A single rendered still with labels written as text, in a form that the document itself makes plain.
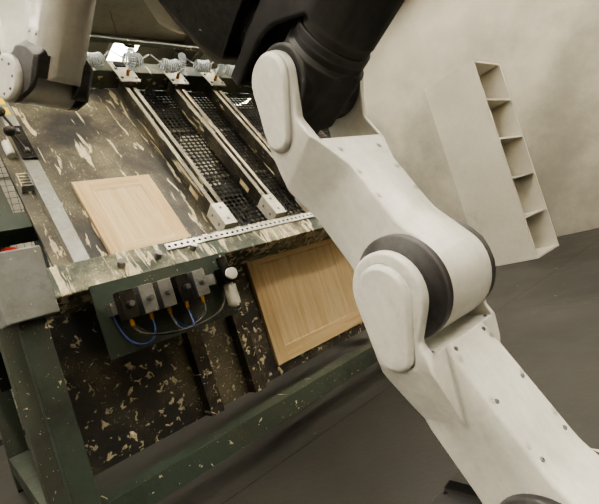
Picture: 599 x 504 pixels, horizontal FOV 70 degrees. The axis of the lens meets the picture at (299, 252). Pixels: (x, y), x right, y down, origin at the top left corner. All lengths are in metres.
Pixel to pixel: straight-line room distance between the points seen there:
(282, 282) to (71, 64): 1.49
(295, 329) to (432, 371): 1.61
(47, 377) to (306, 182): 0.88
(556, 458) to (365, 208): 0.38
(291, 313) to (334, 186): 1.54
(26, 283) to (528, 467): 1.11
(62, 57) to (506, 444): 0.87
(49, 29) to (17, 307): 0.66
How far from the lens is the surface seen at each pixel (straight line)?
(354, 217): 0.61
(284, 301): 2.10
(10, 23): 0.99
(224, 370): 1.93
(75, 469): 1.31
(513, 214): 4.76
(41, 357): 1.27
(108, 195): 1.84
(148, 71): 2.59
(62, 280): 1.49
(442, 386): 0.58
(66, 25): 0.86
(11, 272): 1.25
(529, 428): 0.62
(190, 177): 1.94
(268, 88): 0.67
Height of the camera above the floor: 0.69
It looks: 1 degrees up
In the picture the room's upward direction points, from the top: 18 degrees counter-clockwise
